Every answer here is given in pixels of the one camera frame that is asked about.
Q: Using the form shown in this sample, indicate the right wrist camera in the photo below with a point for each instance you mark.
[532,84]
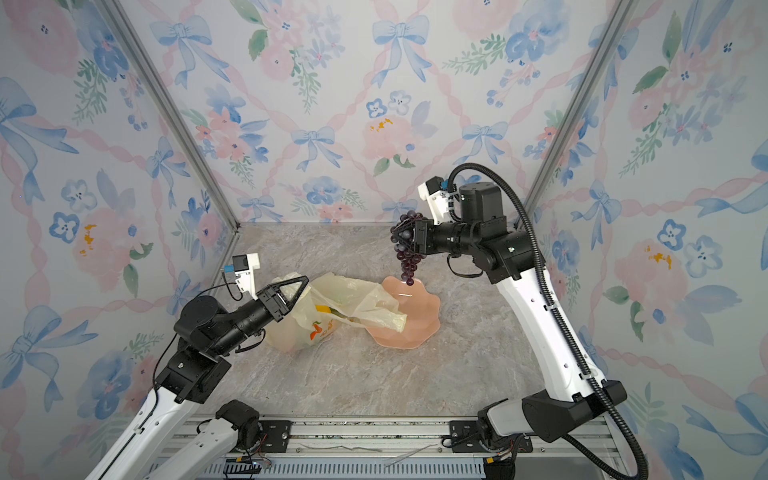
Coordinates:
[440,200]

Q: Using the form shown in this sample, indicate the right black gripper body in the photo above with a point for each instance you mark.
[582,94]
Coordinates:
[433,241]

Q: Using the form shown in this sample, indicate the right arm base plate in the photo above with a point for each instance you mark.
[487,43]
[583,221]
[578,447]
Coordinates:
[472,436]

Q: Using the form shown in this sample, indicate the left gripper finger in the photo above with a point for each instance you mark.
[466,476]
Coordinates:
[274,287]
[292,291]

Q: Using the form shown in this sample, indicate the dark purple grape bunch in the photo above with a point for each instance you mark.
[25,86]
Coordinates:
[409,262]

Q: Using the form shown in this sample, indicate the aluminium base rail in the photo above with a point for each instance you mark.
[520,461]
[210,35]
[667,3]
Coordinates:
[384,448]

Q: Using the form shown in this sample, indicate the cream plastic bag orange print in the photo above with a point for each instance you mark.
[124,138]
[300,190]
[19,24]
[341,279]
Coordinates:
[329,302]

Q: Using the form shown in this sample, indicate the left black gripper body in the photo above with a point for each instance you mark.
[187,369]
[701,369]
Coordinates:
[276,313]

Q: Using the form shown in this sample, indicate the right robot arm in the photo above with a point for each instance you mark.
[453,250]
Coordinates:
[471,222]

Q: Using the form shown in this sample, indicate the aluminium corner post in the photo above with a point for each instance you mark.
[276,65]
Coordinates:
[116,17]
[582,95]

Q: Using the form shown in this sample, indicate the pink flower-shaped plate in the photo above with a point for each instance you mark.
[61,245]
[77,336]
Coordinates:
[422,311]

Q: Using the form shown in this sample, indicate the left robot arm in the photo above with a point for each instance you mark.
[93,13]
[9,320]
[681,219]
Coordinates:
[209,334]

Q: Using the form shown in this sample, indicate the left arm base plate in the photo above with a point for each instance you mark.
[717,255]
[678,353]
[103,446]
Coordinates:
[270,437]

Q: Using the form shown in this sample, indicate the left aluminium corner post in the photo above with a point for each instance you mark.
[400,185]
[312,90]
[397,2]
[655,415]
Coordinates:
[116,17]

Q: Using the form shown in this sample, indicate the right aluminium corner post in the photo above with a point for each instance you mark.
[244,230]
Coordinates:
[582,95]

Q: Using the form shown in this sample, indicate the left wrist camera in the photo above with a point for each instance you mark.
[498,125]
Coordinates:
[238,276]

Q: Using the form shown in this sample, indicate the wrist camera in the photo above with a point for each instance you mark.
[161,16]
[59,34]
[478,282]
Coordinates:
[440,200]
[238,276]

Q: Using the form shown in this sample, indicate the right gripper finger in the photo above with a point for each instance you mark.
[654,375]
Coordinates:
[406,245]
[405,228]

